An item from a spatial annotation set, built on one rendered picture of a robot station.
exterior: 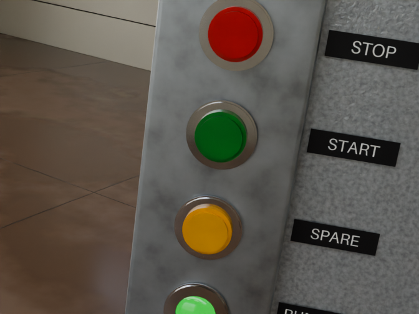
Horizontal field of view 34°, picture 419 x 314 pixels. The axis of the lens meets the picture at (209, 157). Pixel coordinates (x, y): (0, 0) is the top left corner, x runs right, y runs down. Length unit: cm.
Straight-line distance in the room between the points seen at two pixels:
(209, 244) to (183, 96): 8
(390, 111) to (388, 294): 10
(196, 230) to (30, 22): 856
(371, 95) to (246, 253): 10
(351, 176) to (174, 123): 10
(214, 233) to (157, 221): 3
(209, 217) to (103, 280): 285
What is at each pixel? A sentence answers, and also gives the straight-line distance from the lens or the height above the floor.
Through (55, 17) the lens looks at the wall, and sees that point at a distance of 861.
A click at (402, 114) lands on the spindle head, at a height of 146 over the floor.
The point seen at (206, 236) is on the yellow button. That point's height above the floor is 139.
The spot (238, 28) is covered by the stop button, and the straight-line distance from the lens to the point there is 33.
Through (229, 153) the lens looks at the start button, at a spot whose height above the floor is 143.
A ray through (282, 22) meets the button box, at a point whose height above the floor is 150.
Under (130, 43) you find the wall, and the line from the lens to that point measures 793.
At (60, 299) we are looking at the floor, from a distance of 303.
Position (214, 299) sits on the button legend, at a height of 135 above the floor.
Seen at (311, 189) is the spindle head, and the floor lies 141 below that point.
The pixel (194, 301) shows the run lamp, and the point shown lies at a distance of 38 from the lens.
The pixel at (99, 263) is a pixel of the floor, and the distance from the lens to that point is 334.
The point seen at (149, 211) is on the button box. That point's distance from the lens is 37.
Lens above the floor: 154
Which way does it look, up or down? 18 degrees down
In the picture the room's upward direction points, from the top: 8 degrees clockwise
